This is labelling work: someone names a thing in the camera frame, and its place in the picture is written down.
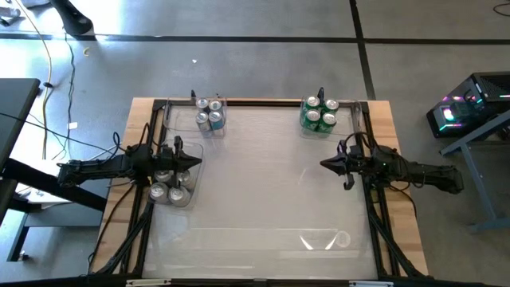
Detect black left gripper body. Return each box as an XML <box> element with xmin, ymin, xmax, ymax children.
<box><xmin>157</xmin><ymin>145</ymin><xmax>177</xmax><ymax>176</ymax></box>

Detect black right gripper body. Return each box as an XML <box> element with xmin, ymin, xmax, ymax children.
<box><xmin>346</xmin><ymin>145</ymin><xmax>377</xmax><ymax>179</ymax></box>

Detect white box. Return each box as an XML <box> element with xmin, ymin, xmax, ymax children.
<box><xmin>14</xmin><ymin>158</ymin><xmax>85</xmax><ymax>205</ymax></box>

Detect white label strip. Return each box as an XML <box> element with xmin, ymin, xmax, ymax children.
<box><xmin>349</xmin><ymin>280</ymin><xmax>394</xmax><ymax>287</ymax></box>
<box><xmin>126</xmin><ymin>278</ymin><xmax>172</xmax><ymax>287</ymax></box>

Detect blue grey metal table stand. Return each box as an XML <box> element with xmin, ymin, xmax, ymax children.
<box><xmin>440</xmin><ymin>109</ymin><xmax>510</xmax><ymax>234</ymax></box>

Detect black computer case RGB lights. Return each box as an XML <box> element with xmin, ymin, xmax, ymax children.
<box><xmin>426</xmin><ymin>71</ymin><xmax>510</xmax><ymax>140</ymax></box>

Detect black desk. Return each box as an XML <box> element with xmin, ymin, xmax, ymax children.
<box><xmin>0</xmin><ymin>77</ymin><xmax>109</xmax><ymax>263</ymax></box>

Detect black curved stand foot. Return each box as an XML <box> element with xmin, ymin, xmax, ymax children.
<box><xmin>49</xmin><ymin>0</ymin><xmax>96</xmax><ymax>36</ymax></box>

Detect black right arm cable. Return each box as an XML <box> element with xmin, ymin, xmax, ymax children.
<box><xmin>343</xmin><ymin>131</ymin><xmax>371</xmax><ymax>155</ymax></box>

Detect black metal table frame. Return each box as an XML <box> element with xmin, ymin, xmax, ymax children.
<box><xmin>89</xmin><ymin>97</ymin><xmax>430</xmax><ymax>287</ymax></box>

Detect black floor cable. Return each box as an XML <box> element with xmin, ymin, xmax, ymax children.
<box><xmin>63</xmin><ymin>31</ymin><xmax>77</xmax><ymax>160</ymax></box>

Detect thin black cable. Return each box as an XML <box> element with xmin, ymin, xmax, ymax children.
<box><xmin>0</xmin><ymin>112</ymin><xmax>120</xmax><ymax>156</ymax></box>

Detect yellow cable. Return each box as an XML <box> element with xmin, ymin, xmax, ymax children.
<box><xmin>15</xmin><ymin>0</ymin><xmax>53</xmax><ymax>160</ymax></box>

